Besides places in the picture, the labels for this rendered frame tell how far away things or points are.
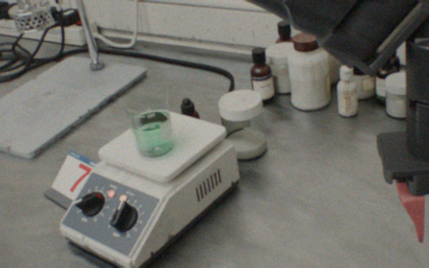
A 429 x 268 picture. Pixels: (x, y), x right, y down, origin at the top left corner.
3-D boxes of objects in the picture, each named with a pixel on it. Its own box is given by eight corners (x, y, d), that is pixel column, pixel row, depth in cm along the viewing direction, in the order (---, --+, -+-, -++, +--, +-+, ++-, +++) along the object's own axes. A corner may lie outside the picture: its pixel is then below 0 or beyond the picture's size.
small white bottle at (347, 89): (335, 110, 96) (332, 67, 93) (351, 105, 97) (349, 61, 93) (344, 119, 94) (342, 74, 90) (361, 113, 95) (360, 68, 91)
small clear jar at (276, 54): (287, 74, 109) (284, 39, 105) (311, 84, 104) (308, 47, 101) (262, 87, 106) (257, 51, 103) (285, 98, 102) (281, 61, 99)
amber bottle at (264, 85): (250, 96, 104) (244, 48, 100) (270, 91, 105) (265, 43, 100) (257, 105, 101) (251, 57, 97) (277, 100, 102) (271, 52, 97)
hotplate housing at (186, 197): (136, 280, 71) (120, 225, 67) (62, 241, 79) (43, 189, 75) (253, 176, 85) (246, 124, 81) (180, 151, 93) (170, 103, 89)
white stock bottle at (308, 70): (306, 115, 96) (301, 49, 91) (283, 101, 101) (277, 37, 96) (338, 101, 98) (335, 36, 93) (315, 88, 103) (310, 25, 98)
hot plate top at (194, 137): (166, 184, 72) (164, 178, 72) (95, 158, 79) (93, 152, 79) (230, 133, 80) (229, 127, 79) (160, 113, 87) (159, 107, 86)
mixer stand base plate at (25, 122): (30, 159, 97) (28, 153, 97) (-51, 135, 108) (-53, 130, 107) (149, 72, 117) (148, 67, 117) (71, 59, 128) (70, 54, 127)
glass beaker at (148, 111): (184, 140, 79) (172, 81, 75) (174, 164, 75) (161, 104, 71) (137, 141, 81) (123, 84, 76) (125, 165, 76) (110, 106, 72)
